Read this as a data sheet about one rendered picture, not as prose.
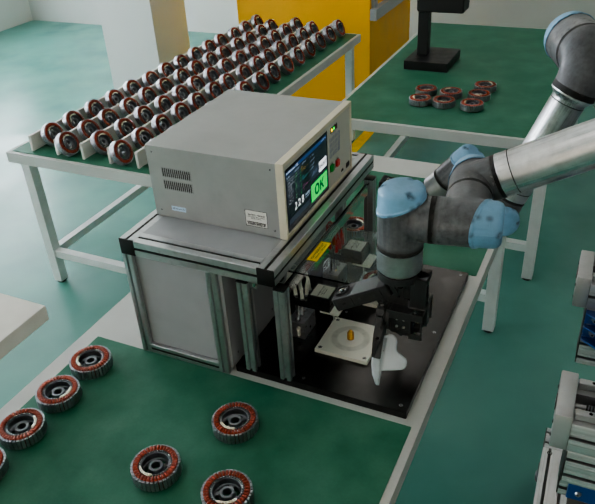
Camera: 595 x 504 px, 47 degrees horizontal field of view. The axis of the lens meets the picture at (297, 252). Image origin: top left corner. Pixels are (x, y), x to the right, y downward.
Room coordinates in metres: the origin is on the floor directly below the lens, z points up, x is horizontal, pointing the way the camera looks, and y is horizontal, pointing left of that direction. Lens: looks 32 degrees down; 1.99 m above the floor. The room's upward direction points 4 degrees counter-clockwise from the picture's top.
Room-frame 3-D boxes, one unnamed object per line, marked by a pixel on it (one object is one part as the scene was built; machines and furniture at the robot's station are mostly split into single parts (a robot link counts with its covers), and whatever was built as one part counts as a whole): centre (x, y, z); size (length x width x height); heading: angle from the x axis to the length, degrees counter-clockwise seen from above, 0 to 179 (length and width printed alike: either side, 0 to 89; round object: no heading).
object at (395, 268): (0.95, -0.17, 1.37); 0.08 x 0.08 x 0.05
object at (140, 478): (1.07, 0.35, 0.77); 0.11 x 0.11 x 0.04
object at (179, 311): (1.46, 0.32, 0.91); 0.28 x 0.03 x 0.32; 63
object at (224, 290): (1.69, 0.04, 0.92); 0.66 x 0.01 x 0.30; 153
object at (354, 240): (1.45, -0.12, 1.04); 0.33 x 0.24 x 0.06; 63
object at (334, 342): (1.46, -0.13, 0.78); 0.15 x 0.15 x 0.01; 63
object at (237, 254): (1.72, 0.10, 1.09); 0.68 x 0.44 x 0.05; 153
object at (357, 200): (1.62, -0.10, 1.03); 0.62 x 0.01 x 0.03; 153
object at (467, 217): (0.93, -0.27, 1.45); 0.11 x 0.11 x 0.08; 72
